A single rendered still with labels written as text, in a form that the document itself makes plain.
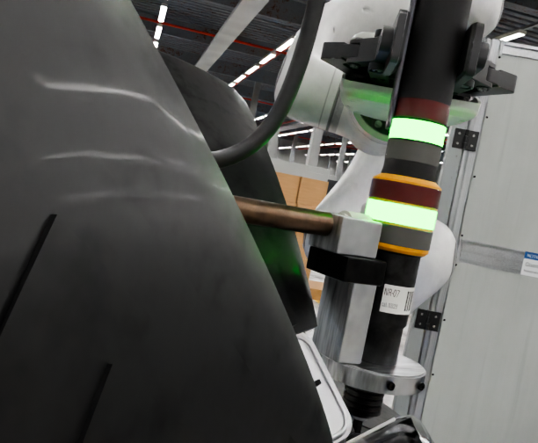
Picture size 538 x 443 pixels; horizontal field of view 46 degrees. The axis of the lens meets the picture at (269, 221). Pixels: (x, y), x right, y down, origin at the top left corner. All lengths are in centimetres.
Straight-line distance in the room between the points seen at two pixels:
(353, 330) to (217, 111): 18
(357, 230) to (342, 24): 37
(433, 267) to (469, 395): 143
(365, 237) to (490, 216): 191
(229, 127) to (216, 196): 30
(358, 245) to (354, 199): 60
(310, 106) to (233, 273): 47
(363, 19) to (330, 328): 41
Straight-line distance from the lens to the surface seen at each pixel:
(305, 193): 850
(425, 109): 40
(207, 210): 15
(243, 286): 17
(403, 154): 39
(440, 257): 96
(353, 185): 96
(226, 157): 33
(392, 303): 39
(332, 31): 68
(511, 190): 229
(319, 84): 62
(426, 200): 39
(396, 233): 39
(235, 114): 47
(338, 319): 38
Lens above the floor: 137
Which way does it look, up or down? 3 degrees down
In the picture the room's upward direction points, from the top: 11 degrees clockwise
